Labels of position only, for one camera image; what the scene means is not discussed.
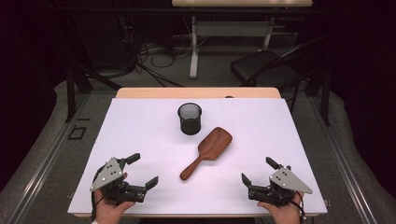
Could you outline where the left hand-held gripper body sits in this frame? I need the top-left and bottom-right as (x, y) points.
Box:
(89, 157), (148, 206)

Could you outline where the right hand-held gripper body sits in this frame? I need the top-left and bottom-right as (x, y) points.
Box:
(247, 164), (314, 208)

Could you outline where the brown wooden hairbrush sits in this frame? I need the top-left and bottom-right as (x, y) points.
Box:
(179, 126), (233, 182)

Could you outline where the black mesh pen cup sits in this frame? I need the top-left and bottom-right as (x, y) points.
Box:
(177, 102), (203, 136)

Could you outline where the person's right hand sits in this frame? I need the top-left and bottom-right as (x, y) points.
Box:
(257, 190), (304, 224)

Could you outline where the person's left hand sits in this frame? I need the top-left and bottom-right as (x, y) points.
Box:
(92, 173), (137, 224)

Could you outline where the white table cover sheet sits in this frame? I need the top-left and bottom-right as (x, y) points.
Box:
(66, 97), (329, 216)

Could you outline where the black metal stand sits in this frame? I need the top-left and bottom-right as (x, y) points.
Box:
(64, 62), (122, 124)
(304, 68), (332, 127)

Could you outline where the black folding chair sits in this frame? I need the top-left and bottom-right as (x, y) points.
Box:
(230, 35), (331, 115)

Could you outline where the dark cabinet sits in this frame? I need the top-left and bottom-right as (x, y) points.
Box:
(71, 15), (132, 72)

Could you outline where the white-legged desk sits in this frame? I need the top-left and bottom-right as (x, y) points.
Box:
(171, 0), (314, 79)

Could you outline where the right hand-held gripper cable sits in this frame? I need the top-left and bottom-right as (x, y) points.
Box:
(291, 190), (308, 220)

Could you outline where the hand-held gripper cable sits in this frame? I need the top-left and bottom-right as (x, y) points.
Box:
(90, 174), (105, 220)
(291, 190), (308, 220)

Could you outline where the left hand-held gripper cable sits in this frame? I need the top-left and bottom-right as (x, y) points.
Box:
(90, 174), (105, 220)

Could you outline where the metal floor rail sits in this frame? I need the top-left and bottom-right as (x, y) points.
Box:
(306, 94), (377, 224)
(6, 92), (92, 224)

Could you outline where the tangle of floor cables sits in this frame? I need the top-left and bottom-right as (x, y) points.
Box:
(118, 15), (194, 88)

